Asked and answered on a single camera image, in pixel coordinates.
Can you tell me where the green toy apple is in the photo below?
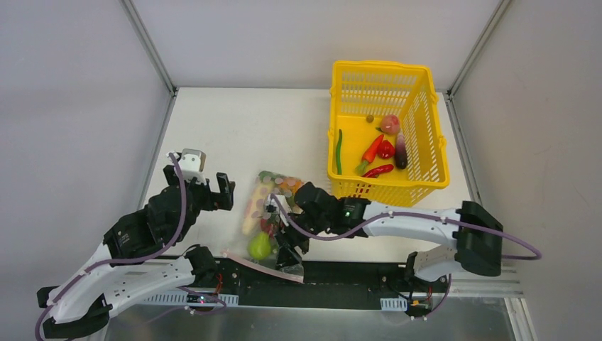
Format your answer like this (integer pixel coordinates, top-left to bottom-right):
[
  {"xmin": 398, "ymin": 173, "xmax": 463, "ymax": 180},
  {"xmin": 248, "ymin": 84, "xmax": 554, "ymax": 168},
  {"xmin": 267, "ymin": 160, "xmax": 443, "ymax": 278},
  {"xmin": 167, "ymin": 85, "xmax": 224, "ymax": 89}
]
[{"xmin": 247, "ymin": 232, "xmax": 272, "ymax": 261}]

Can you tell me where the white toy radish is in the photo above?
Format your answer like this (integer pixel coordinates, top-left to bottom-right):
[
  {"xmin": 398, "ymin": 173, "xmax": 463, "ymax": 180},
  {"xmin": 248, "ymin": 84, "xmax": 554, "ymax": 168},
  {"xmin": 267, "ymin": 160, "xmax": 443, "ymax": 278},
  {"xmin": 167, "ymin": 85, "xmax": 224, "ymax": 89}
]
[{"xmin": 241, "ymin": 181, "xmax": 274, "ymax": 236}]

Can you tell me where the red toy bell pepper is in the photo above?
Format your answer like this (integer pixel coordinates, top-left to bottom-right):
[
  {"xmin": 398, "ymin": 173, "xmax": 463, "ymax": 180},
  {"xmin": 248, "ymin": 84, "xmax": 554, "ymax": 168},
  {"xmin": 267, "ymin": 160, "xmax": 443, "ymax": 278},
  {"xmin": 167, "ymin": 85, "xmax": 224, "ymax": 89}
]
[{"xmin": 260, "ymin": 217, "xmax": 279, "ymax": 237}]

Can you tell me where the clear pink zip top bag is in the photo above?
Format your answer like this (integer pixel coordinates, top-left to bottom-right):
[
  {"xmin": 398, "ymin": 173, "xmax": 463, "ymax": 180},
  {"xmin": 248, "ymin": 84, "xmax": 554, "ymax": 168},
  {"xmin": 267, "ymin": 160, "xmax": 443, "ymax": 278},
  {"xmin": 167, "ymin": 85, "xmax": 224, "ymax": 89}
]
[{"xmin": 221, "ymin": 170, "xmax": 304, "ymax": 283}]

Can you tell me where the toy pineapple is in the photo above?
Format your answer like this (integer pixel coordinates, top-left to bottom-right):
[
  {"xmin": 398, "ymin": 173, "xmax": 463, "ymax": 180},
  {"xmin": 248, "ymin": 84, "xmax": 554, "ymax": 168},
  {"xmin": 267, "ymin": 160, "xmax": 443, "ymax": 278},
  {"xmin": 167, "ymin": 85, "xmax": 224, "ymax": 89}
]
[{"xmin": 273, "ymin": 177, "xmax": 304, "ymax": 198}]

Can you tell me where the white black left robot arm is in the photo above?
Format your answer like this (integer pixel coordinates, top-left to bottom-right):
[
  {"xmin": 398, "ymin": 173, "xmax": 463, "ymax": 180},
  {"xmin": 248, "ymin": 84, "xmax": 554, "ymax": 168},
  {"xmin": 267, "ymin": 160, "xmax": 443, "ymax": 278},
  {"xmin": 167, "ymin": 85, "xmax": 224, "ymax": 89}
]
[{"xmin": 35, "ymin": 161, "xmax": 235, "ymax": 340}]

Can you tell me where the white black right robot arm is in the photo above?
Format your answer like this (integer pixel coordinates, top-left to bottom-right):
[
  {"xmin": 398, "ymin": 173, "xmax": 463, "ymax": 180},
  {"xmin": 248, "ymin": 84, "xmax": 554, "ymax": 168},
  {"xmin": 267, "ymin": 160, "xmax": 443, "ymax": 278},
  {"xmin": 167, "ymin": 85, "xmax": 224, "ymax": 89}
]
[{"xmin": 265, "ymin": 183, "xmax": 503, "ymax": 291}]

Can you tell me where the green toy bean pod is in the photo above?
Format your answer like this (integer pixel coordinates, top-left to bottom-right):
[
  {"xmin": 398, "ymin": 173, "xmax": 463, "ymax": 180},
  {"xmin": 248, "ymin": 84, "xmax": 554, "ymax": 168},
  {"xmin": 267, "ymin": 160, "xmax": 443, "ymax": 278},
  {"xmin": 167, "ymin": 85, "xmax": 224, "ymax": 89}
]
[{"xmin": 335, "ymin": 129, "xmax": 343, "ymax": 175}]

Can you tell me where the orange toy carrot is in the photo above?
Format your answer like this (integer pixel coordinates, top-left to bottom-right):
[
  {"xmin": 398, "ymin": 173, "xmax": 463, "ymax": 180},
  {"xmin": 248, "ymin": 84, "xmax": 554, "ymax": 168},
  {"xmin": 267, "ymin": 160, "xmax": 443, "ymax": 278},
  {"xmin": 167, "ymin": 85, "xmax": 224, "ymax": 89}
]
[{"xmin": 355, "ymin": 134, "xmax": 385, "ymax": 175}]

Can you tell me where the red toy strawberry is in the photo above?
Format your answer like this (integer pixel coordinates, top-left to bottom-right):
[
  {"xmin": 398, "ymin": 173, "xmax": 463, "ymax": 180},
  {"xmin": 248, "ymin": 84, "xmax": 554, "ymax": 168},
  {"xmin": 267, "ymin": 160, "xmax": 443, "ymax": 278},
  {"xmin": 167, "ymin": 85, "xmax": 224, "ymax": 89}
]
[{"xmin": 376, "ymin": 140, "xmax": 395, "ymax": 160}]

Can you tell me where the purple toy eggplant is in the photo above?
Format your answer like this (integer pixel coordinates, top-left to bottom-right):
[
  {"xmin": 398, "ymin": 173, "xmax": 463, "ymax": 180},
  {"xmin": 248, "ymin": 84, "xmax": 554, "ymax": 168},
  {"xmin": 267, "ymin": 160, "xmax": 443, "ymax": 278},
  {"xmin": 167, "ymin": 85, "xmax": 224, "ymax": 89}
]
[{"xmin": 394, "ymin": 131, "xmax": 408, "ymax": 170}]

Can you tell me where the toy peach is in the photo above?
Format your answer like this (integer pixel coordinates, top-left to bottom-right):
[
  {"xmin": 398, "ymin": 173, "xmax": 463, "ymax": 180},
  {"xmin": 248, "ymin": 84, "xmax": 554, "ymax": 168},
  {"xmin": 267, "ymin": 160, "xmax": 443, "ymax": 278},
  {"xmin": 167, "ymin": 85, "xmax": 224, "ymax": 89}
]
[{"xmin": 379, "ymin": 114, "xmax": 401, "ymax": 135}]

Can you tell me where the yellow plastic basket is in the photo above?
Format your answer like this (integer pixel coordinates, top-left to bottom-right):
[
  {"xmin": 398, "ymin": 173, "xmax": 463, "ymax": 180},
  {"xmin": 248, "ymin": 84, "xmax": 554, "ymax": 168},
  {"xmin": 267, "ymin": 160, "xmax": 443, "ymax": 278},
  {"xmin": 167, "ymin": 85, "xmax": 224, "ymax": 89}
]
[{"xmin": 327, "ymin": 60, "xmax": 449, "ymax": 207}]

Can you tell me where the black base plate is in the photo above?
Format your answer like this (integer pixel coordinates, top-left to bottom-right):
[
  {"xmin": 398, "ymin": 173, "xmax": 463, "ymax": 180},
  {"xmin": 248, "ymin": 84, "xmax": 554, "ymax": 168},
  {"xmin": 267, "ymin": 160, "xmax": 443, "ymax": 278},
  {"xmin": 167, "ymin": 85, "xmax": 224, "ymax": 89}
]
[{"xmin": 192, "ymin": 257, "xmax": 449, "ymax": 310}]

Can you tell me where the aluminium frame rail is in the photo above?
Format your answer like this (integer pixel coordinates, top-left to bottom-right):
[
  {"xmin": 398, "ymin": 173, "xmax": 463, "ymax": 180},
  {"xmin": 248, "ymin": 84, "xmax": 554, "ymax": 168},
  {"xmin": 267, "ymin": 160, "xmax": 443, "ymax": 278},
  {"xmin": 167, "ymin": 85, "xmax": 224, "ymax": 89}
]
[{"xmin": 449, "ymin": 266, "xmax": 524, "ymax": 298}]

